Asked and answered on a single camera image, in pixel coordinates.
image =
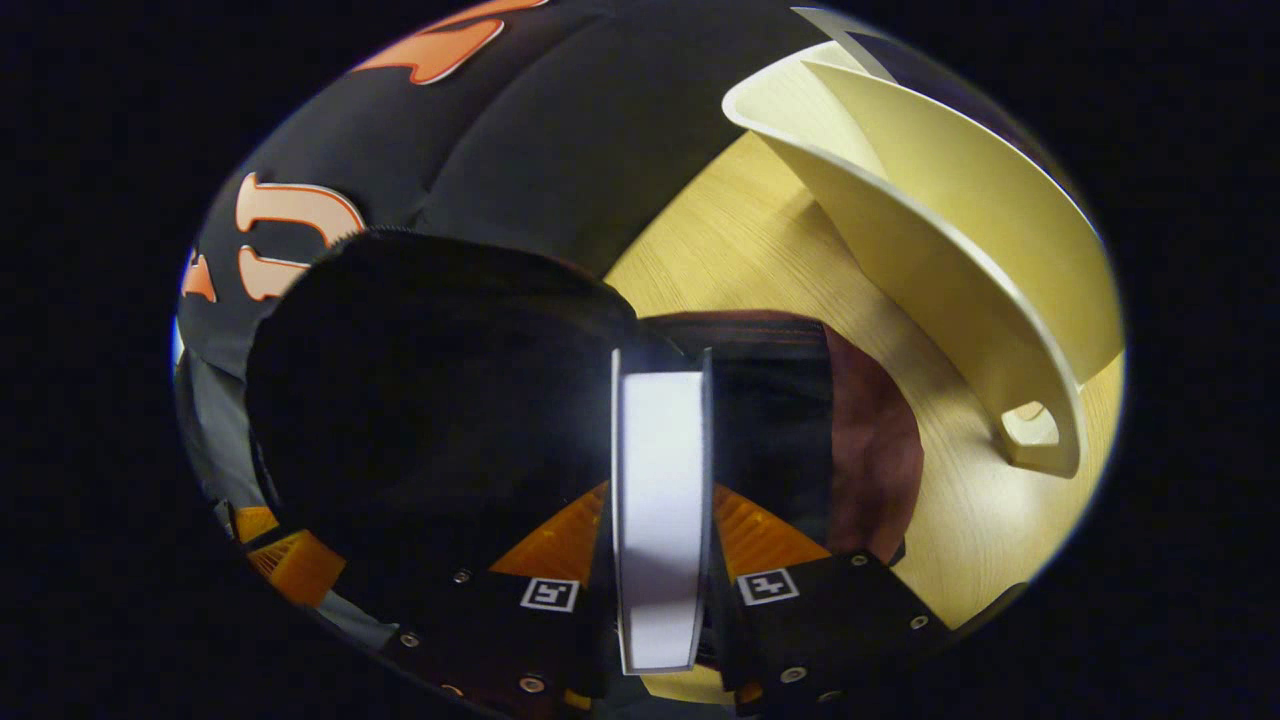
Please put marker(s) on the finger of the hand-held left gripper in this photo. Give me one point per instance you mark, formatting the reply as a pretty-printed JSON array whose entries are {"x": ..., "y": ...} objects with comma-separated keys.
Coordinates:
[{"x": 300, "y": 565}]

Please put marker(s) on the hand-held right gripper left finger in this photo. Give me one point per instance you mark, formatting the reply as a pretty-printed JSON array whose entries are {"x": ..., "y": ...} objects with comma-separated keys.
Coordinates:
[{"x": 480, "y": 630}]

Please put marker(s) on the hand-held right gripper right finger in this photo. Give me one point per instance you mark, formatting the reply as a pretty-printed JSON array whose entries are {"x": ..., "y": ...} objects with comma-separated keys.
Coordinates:
[{"x": 840, "y": 620}]

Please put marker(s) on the maroon schoolbag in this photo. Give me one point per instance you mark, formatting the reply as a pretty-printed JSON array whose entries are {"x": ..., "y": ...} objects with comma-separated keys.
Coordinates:
[{"x": 430, "y": 400}]

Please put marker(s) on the cream desktop bookshelf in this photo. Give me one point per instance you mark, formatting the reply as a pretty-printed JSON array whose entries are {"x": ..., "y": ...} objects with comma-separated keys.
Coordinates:
[{"x": 930, "y": 280}]

